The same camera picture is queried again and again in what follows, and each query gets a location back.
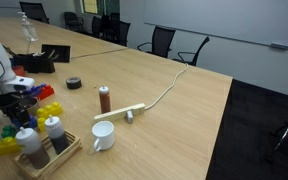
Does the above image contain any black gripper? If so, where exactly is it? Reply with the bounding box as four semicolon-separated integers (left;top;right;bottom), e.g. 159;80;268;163
0;93;31;127

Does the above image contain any blue toy block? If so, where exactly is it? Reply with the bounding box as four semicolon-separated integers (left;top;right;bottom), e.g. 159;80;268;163
21;83;46;97
12;116;37;129

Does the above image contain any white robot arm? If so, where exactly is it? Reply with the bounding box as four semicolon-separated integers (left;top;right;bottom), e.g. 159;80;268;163
0;43;35;122

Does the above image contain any green toy block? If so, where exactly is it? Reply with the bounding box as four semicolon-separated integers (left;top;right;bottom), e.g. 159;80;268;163
1;125;16;138

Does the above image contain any orange-red toy block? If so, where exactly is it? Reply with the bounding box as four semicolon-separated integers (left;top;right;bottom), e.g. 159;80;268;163
37;84;54;100

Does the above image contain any yellow toy block left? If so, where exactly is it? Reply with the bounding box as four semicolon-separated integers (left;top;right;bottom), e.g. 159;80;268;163
0;136;20;156

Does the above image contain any yellow toy block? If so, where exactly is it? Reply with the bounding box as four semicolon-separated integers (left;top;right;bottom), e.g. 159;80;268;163
37;102;63;118
0;136;20;156

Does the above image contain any yellow toy block right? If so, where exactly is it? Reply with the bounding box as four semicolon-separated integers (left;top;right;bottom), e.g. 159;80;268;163
37;102;63;118

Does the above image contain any small metal pot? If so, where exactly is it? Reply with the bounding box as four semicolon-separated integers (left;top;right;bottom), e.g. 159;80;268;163
19;97;40;116

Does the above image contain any orange plastic cup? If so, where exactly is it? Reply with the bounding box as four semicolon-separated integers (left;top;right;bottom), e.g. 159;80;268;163
12;66;25;76

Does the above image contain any large brown squeeze bottle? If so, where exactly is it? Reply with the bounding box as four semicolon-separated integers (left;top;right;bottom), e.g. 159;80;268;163
15;127;50;169

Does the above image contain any black organizer tray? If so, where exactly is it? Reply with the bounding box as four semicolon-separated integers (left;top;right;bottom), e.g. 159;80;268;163
4;47;55;73

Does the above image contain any dark squeeze bottle in tray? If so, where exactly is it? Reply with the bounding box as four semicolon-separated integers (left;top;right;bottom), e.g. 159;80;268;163
45;115;69;154

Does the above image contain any wooden tray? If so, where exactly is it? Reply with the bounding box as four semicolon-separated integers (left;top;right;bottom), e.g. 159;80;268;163
12;129;83;180

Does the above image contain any black tape roll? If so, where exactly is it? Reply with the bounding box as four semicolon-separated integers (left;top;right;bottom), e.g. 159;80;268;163
66;77;82;89

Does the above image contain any black tablet box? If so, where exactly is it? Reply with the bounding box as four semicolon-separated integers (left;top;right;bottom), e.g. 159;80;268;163
41;44;71;63

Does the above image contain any clear soap dispenser bottle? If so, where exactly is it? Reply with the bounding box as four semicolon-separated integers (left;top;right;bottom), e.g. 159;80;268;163
20;11;38;52

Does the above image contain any black chair top left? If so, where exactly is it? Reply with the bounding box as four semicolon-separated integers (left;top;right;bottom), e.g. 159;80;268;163
20;2;49;24

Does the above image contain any brown sauce squeeze bottle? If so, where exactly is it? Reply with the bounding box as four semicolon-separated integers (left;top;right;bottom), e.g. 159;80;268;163
99;86;111;113

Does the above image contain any white ceramic mug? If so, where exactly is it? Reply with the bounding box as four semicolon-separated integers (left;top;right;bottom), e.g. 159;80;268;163
92;121;115;152

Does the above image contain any black chair by window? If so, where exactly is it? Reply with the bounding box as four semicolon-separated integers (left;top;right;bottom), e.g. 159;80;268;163
91;13;130;46

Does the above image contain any cream power strip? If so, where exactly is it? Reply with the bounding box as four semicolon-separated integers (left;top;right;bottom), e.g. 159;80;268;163
94;103;145;122

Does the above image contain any black office chair middle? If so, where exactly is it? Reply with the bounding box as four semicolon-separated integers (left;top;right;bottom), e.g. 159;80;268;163
137;26;175;58

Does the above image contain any black office chair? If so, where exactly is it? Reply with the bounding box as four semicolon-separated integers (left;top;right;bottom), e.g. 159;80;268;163
137;26;175;58
172;36;210;66

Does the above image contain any black office chair right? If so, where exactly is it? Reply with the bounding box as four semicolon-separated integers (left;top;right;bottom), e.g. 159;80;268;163
172;36;210;66

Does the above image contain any whiteboard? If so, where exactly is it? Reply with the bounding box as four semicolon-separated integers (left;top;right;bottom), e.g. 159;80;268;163
144;0;288;46

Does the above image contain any whiteboard eraser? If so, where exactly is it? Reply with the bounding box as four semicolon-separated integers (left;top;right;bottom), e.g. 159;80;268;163
270;43;288;50

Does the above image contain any white power cable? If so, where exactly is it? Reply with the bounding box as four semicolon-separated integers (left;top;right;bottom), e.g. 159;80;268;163
144;62;189;111

